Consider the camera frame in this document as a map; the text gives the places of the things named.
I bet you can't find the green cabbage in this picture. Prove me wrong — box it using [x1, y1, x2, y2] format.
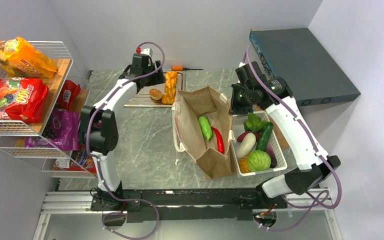
[247, 150, 272, 172]

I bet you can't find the wooden board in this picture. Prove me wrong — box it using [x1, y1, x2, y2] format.
[267, 114, 290, 149]

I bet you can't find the purple eggplant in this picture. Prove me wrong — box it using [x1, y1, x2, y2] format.
[265, 145, 278, 169]

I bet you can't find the orange ginger root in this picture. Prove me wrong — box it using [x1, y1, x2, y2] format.
[238, 157, 251, 174]

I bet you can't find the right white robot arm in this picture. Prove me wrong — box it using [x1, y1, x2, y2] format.
[229, 61, 342, 208]

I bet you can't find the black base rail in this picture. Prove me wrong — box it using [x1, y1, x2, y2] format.
[89, 187, 287, 223]

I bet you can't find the green bumpy cucumber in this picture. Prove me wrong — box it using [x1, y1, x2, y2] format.
[198, 115, 213, 141]

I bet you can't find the burlap grocery bag pink print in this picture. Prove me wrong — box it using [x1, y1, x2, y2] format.
[172, 86, 236, 179]

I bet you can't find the blue grey network switch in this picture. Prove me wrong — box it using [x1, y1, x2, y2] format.
[249, 28, 361, 106]

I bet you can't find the round brown bun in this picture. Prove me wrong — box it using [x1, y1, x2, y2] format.
[149, 88, 163, 101]

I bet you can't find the silver metal tray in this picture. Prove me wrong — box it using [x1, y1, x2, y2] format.
[124, 71, 186, 108]

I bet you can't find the small red snack bag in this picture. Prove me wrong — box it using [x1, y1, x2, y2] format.
[56, 79, 81, 111]

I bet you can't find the white eggplant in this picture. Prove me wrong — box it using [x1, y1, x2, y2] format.
[235, 132, 257, 159]

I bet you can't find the orange braided bread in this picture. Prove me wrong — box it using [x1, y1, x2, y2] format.
[161, 71, 178, 105]

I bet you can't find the red chili pepper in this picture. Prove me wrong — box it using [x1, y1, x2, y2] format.
[211, 127, 225, 154]

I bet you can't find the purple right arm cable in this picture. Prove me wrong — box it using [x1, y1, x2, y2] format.
[243, 46, 343, 232]

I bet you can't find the dark green cucumber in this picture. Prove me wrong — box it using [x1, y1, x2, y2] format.
[255, 121, 274, 152]

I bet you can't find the green leafy vegetable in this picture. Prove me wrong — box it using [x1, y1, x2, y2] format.
[243, 112, 269, 133]

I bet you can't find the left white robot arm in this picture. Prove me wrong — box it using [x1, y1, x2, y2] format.
[78, 46, 164, 210]

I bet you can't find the orange handle screwdriver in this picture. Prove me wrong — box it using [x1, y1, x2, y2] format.
[171, 65, 203, 72]

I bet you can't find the colourful snack pack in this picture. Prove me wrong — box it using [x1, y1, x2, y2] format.
[52, 147, 97, 175]

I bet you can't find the red candy bag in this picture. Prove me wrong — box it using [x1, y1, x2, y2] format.
[0, 77, 49, 124]

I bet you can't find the white wire shelf rack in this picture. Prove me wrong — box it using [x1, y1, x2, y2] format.
[0, 37, 96, 179]

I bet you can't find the orange snack bag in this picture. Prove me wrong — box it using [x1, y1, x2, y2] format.
[0, 36, 58, 79]

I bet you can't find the purple snack bag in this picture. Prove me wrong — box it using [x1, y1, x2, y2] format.
[24, 108, 80, 151]

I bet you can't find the magenta sweet potato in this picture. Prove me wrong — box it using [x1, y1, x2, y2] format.
[236, 131, 251, 143]

